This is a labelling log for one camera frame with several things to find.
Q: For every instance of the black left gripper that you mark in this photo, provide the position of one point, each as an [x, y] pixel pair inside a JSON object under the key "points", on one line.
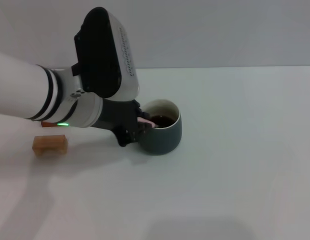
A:
{"points": [[117, 115]]}

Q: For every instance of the grey ceramic cup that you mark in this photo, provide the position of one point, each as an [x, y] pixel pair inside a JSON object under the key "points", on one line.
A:
{"points": [[162, 140]]}

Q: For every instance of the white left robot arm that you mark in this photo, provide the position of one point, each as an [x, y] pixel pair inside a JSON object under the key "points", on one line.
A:
{"points": [[20, 87]]}

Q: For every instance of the dark coffee liquid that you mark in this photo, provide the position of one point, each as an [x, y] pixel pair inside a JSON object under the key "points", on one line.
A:
{"points": [[166, 120]]}

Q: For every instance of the light wooden block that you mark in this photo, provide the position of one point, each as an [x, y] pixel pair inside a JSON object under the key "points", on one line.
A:
{"points": [[50, 144]]}

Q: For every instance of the red-brown wooden block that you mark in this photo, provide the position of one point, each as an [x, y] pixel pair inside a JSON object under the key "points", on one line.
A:
{"points": [[47, 124]]}

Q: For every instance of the black and white wrist camera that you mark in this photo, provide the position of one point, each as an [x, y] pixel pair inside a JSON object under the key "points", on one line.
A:
{"points": [[102, 55]]}

